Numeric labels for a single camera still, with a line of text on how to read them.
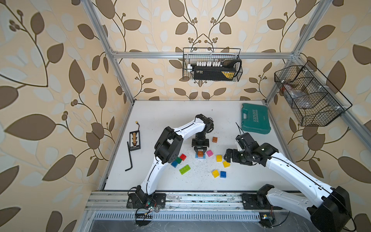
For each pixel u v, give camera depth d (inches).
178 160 34.9
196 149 32.5
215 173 32.5
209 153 35.7
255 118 40.2
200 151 33.9
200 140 31.3
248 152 23.2
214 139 37.8
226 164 33.9
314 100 28.8
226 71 32.7
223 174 32.4
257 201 26.8
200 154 34.1
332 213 14.7
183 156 35.0
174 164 34.1
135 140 37.8
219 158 34.7
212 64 32.5
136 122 42.5
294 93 28.5
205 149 32.4
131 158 35.3
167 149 22.3
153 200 26.2
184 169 33.3
